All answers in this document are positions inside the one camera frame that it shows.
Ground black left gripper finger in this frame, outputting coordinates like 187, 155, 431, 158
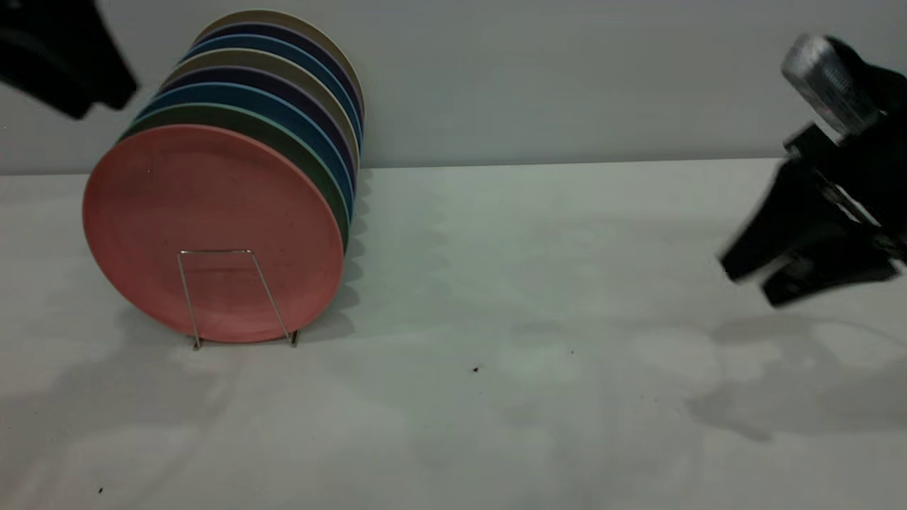
0, 28, 93, 120
28, 0, 139, 108

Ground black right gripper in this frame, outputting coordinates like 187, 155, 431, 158
719, 106, 907, 307

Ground pink round plate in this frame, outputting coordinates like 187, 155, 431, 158
82, 125, 346, 344

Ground beige round plate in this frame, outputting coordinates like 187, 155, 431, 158
164, 48, 362, 171
195, 9, 366, 118

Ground dark navy round plate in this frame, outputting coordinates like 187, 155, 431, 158
157, 66, 359, 178
193, 23, 366, 135

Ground blue round plate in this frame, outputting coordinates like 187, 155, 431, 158
181, 34, 364, 149
135, 83, 355, 222

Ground green round plate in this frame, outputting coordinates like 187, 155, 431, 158
119, 103, 351, 252

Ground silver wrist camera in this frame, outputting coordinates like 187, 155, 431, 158
781, 33, 883, 142

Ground metal wire plate rack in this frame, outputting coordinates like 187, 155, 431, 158
177, 249, 300, 351

